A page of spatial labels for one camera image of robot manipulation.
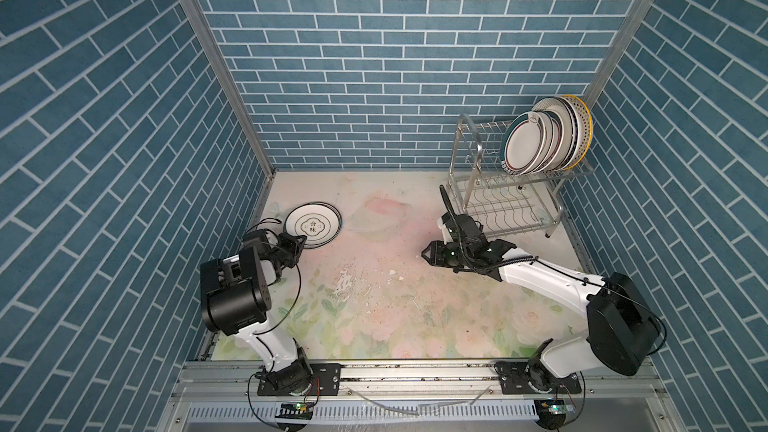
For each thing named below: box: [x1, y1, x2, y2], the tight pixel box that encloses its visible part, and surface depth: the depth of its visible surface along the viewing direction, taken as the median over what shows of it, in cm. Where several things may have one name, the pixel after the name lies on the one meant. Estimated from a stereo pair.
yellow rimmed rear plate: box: [563, 95, 593, 171], surface depth 75 cm
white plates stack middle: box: [531, 96, 579, 173], surface depth 75 cm
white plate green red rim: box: [502, 110, 546, 175], surface depth 86 cm
